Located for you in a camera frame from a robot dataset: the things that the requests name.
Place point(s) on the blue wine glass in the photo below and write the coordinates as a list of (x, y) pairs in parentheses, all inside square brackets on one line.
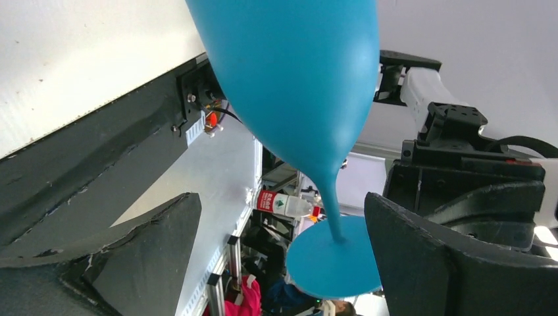
[(301, 76)]

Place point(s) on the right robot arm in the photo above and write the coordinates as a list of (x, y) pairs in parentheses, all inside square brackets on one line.
[(501, 191)]

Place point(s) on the plastic water bottle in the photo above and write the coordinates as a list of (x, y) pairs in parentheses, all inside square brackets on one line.
[(281, 204)]

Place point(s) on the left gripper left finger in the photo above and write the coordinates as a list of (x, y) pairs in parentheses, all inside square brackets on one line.
[(134, 268)]

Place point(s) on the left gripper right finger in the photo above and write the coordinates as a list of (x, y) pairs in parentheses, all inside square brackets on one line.
[(428, 269)]

